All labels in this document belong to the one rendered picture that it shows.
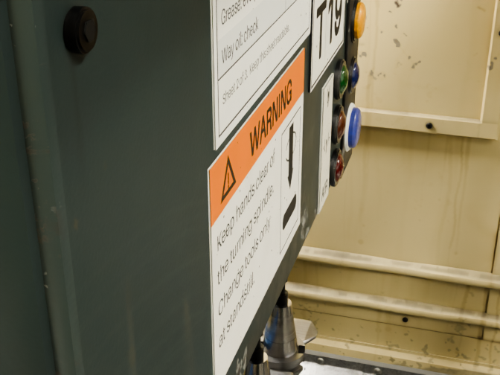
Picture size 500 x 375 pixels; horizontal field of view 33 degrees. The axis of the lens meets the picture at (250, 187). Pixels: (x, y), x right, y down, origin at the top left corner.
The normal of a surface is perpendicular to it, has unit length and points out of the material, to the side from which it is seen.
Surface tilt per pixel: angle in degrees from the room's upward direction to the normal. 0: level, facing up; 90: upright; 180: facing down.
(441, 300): 90
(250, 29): 90
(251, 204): 90
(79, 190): 90
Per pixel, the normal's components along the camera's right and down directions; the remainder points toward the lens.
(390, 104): -0.28, 0.43
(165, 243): 0.96, 0.12
